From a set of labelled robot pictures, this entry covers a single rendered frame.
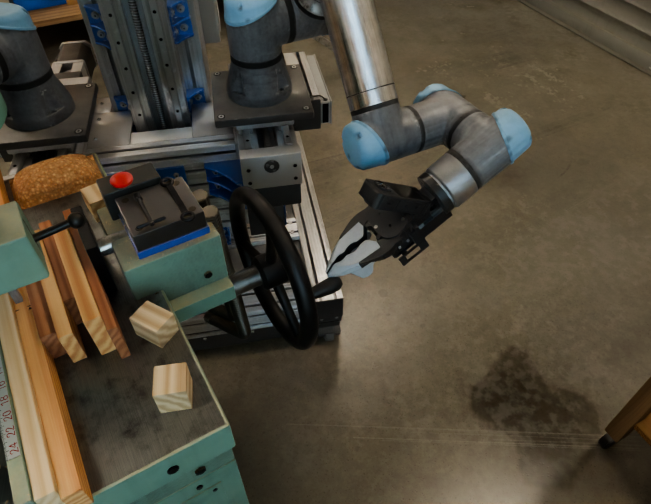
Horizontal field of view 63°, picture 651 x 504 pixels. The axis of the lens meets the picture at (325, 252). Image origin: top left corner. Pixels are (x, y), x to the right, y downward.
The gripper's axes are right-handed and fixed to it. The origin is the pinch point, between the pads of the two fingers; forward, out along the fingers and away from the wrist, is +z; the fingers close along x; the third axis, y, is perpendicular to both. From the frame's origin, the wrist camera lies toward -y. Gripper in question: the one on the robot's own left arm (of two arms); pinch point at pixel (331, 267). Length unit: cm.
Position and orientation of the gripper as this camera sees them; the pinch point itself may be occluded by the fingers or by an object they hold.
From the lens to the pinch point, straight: 80.7
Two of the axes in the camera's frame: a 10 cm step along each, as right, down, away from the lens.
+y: 4.3, 4.4, 7.9
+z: -7.7, 6.3, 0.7
